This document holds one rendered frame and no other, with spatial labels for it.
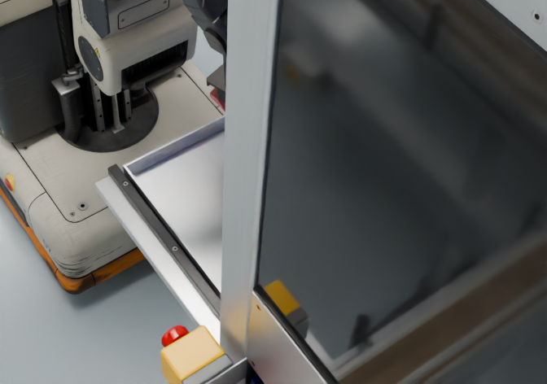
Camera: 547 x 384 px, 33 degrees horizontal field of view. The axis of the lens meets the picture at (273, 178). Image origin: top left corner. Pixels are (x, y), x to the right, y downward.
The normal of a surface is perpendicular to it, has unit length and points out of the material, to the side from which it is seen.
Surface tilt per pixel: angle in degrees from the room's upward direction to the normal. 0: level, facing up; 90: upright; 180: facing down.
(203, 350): 0
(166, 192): 0
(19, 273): 0
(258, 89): 90
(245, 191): 90
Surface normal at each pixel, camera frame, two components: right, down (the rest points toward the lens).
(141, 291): 0.06, -0.59
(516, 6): -0.81, 0.44
